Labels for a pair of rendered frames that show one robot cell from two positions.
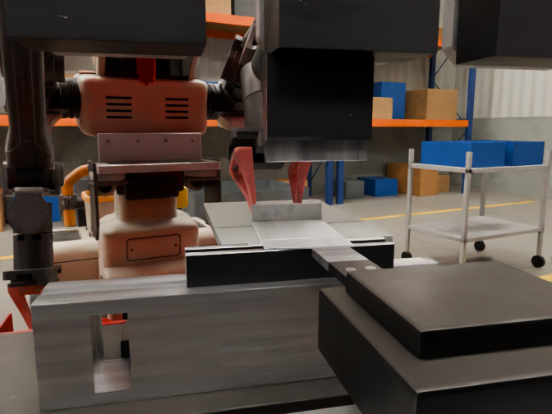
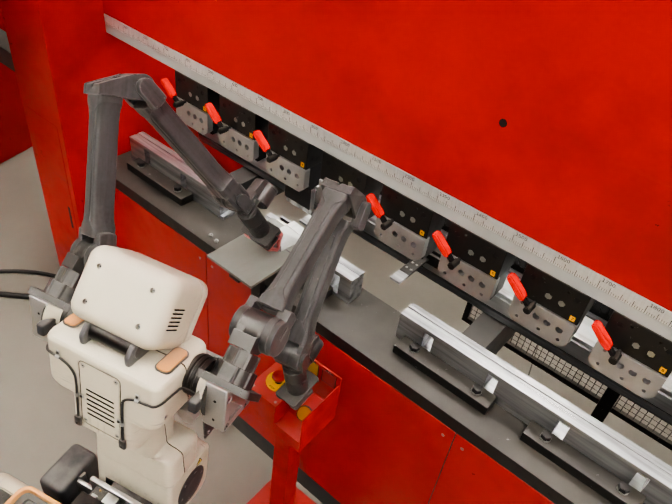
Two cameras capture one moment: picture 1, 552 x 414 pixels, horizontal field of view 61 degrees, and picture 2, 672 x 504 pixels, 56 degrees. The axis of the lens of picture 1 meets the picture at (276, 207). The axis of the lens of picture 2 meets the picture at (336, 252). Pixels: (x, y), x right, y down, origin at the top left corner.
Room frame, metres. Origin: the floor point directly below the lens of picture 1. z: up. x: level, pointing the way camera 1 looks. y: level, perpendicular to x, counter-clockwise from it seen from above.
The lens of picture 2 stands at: (1.38, 1.18, 2.21)
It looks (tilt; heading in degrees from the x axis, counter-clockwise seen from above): 40 degrees down; 228
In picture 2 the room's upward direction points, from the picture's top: 8 degrees clockwise
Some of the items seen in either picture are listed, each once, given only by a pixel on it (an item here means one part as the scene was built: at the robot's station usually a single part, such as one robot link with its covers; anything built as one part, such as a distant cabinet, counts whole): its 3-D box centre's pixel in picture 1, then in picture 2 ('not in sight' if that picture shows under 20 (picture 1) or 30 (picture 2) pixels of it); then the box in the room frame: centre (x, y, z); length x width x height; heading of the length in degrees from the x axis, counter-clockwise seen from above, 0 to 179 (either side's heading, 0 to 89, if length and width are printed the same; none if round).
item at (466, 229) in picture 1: (475, 208); not in sight; (3.75, -1.61, 0.48); 0.90 x 0.67 x 0.95; 117
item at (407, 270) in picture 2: not in sight; (420, 258); (0.21, 0.27, 1.01); 0.26 x 0.12 x 0.05; 13
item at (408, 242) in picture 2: not in sight; (410, 218); (0.37, 0.33, 1.26); 0.15 x 0.09 x 0.17; 103
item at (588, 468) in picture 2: not in sight; (580, 466); (0.28, 0.95, 0.89); 0.30 x 0.05 x 0.03; 103
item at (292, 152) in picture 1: (317, 109); (299, 194); (0.44, -0.04, 1.13); 0.10 x 0.02 x 0.10; 103
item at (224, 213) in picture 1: (281, 219); (262, 251); (0.59, -0.01, 1.00); 0.26 x 0.18 x 0.01; 13
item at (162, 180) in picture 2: not in sight; (159, 181); (0.63, -0.61, 0.89); 0.30 x 0.05 x 0.03; 103
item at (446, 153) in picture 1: (461, 153); not in sight; (3.69, -1.45, 0.92); 0.50 x 0.36 x 0.18; 27
